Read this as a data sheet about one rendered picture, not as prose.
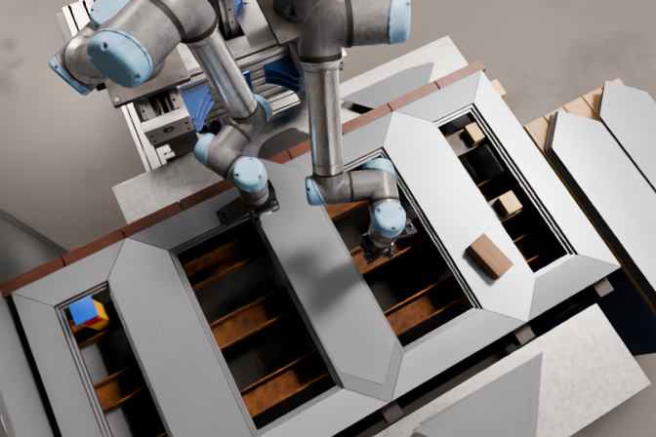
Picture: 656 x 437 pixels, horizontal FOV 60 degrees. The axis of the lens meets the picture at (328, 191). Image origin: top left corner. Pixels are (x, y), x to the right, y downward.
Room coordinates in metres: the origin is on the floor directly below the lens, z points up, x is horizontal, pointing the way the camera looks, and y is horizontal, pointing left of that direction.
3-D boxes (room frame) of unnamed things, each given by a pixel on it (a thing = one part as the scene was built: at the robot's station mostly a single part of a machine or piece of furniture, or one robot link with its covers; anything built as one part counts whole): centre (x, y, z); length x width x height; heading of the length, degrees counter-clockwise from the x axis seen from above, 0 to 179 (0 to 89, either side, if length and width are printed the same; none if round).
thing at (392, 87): (1.03, -0.20, 0.70); 0.39 x 0.12 x 0.04; 124
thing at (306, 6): (1.10, 0.15, 1.09); 0.15 x 0.15 x 0.10
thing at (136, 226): (0.65, 0.20, 0.80); 1.62 x 0.04 x 0.06; 124
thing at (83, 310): (0.16, 0.61, 0.88); 0.06 x 0.06 x 0.02; 34
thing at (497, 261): (0.43, -0.48, 0.87); 0.12 x 0.06 x 0.05; 46
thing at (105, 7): (0.84, 0.57, 1.20); 0.13 x 0.12 x 0.14; 151
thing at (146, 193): (0.86, 0.11, 0.67); 1.30 x 0.20 x 0.03; 124
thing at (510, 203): (0.63, -0.56, 0.79); 0.06 x 0.05 x 0.04; 34
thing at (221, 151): (0.55, 0.27, 1.15); 0.11 x 0.11 x 0.08; 61
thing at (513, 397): (0.00, -0.54, 0.77); 0.45 x 0.20 x 0.04; 124
